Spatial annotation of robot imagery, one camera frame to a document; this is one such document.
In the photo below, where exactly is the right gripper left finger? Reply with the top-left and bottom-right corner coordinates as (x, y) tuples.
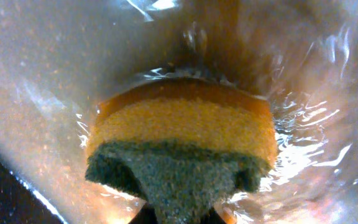
(129, 203), (157, 224)

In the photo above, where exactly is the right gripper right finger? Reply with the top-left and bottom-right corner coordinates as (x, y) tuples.
(202, 208), (226, 224)

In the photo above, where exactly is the green yellow sponge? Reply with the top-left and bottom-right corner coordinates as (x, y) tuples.
(85, 78), (277, 223)

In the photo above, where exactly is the black rectangular water tray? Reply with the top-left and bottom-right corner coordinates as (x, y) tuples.
(0, 1), (358, 223)

